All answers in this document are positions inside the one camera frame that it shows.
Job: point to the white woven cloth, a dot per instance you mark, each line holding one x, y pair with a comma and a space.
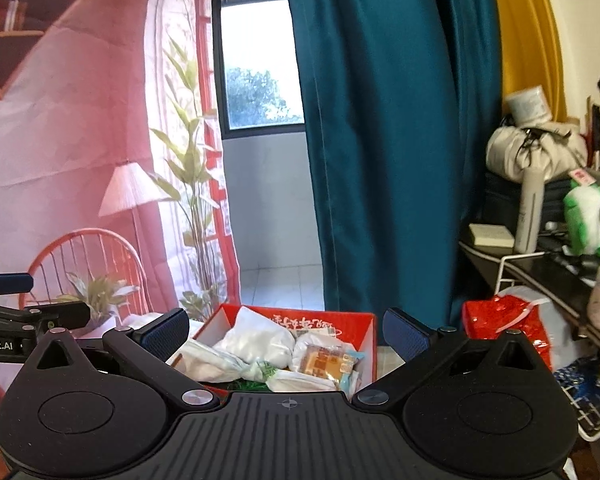
255, 335

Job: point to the yellow curtain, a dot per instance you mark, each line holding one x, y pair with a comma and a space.
525, 35

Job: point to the pink card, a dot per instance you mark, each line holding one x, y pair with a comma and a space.
582, 177

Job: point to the sticky note pad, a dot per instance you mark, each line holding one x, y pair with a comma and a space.
490, 235

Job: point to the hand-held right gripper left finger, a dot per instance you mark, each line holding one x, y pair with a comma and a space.
164, 334

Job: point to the white spray bottle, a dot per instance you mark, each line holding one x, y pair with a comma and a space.
529, 210

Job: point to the green plush toy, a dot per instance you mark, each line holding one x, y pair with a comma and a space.
585, 220

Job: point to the blue patterned bag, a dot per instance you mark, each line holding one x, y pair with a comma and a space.
577, 382

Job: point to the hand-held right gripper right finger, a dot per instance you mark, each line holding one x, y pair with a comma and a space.
407, 335

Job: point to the printed pink backdrop cloth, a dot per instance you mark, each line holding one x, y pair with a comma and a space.
80, 125

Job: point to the teal curtain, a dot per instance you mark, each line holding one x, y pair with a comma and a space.
390, 135

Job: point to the window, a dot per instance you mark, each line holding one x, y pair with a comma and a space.
260, 70

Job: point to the green and white packet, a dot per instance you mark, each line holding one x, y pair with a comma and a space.
300, 382

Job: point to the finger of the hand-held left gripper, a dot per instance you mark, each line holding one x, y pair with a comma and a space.
55, 315
10, 284

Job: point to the orange snack packet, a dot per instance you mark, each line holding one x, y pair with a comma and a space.
322, 360

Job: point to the red plastic bag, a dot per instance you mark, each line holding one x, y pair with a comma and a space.
495, 322

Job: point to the red cardboard box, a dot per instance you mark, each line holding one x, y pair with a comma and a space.
352, 322

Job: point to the black case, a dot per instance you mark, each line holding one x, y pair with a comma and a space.
500, 205

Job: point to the crumpled white plastic bag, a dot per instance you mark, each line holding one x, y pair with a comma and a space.
205, 360

